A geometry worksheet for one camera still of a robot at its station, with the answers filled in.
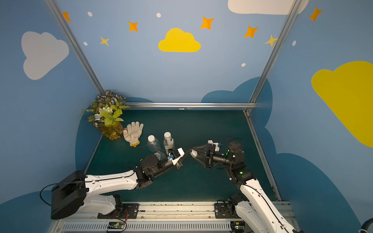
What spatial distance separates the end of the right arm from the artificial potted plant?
0.53m

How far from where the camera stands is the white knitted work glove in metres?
1.03

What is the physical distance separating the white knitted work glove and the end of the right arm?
536 millimetres

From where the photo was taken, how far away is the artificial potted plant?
2.84ft

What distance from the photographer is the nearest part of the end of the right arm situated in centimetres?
62
